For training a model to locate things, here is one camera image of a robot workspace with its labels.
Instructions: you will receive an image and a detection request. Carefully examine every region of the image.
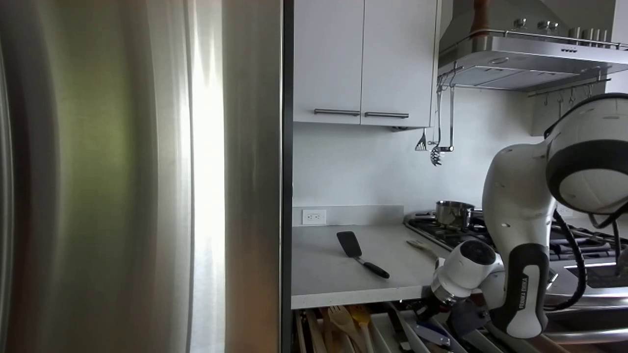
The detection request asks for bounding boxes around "stainless steel range hood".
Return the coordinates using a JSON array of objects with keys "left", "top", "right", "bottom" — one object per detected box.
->
[{"left": 437, "top": 0, "right": 628, "bottom": 90}]

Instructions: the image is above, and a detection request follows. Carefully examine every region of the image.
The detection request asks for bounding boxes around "black spatula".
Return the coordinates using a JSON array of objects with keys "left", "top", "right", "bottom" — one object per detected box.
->
[{"left": 335, "top": 231, "right": 388, "bottom": 278}]

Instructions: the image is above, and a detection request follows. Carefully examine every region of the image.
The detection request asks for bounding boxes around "stainless steel pot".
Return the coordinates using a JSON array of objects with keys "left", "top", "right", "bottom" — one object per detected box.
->
[{"left": 435, "top": 200, "right": 474, "bottom": 229}]

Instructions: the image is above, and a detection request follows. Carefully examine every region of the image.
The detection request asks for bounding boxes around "stainless steel refrigerator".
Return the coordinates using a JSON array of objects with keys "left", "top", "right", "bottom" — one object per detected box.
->
[{"left": 0, "top": 0, "right": 294, "bottom": 353}]

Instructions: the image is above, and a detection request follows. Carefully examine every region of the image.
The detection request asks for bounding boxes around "stainless steel gas stove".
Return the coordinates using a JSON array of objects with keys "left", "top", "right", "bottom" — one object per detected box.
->
[{"left": 401, "top": 208, "right": 628, "bottom": 349}]

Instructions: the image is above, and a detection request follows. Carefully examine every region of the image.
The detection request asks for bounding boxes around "cream wooden utensil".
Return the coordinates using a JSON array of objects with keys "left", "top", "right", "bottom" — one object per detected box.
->
[{"left": 405, "top": 239, "right": 439, "bottom": 261}]

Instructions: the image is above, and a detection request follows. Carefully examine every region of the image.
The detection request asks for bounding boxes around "white wall outlet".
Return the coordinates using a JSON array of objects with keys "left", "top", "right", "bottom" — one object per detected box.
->
[{"left": 299, "top": 208, "right": 327, "bottom": 225}]

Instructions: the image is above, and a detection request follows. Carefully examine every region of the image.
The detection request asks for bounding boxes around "white upper cabinet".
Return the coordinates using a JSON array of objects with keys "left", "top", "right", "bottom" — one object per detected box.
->
[{"left": 292, "top": 0, "right": 441, "bottom": 129}]

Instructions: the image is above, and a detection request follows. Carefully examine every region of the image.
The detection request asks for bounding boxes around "wooden fork spoon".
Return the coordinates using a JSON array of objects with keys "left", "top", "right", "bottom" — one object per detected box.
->
[{"left": 327, "top": 306, "right": 360, "bottom": 349}]

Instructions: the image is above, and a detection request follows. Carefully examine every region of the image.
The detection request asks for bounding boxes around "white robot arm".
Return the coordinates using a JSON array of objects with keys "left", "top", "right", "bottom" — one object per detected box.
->
[{"left": 425, "top": 92, "right": 628, "bottom": 339}]

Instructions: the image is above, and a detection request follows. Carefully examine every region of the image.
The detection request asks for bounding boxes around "wooden kitchen drawer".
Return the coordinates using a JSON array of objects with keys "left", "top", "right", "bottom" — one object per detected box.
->
[{"left": 290, "top": 304, "right": 541, "bottom": 353}]

